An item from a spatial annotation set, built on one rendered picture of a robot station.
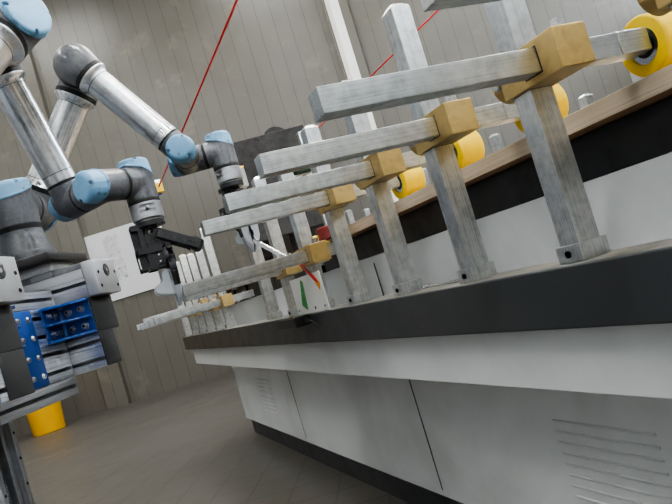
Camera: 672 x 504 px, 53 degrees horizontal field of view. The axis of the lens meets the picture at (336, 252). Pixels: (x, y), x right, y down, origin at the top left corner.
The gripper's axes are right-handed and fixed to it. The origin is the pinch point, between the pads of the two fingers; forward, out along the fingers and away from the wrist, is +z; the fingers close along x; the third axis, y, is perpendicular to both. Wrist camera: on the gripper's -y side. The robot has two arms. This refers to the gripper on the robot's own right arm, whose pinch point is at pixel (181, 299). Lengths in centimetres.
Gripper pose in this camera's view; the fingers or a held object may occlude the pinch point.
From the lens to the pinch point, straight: 166.0
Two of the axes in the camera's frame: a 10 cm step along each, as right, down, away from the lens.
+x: 3.4, -1.4, -9.3
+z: 2.9, 9.6, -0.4
